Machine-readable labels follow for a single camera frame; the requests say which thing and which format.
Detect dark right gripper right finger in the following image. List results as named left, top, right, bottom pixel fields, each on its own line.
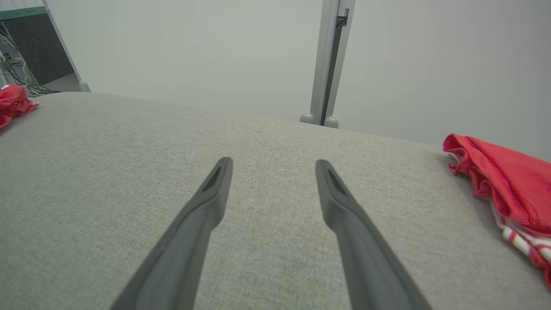
left=315, top=159, right=433, bottom=310

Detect grey slanted partition post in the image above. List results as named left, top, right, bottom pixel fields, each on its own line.
left=42, top=0, right=91, bottom=93

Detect dark panel behind partition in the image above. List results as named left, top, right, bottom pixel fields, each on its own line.
left=0, top=6, right=76, bottom=87

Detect red shorts with white trim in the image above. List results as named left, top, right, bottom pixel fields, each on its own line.
left=0, top=84, right=40, bottom=130

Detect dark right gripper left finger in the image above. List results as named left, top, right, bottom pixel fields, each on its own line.
left=109, top=156, right=234, bottom=310

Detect grey partition post with feet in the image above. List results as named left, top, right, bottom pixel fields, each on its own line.
left=300, top=0, right=356, bottom=129

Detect red jersey with number print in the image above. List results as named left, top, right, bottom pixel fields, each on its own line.
left=443, top=133, right=551, bottom=290

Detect white cable bundle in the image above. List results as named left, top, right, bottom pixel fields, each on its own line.
left=0, top=22, right=61, bottom=96

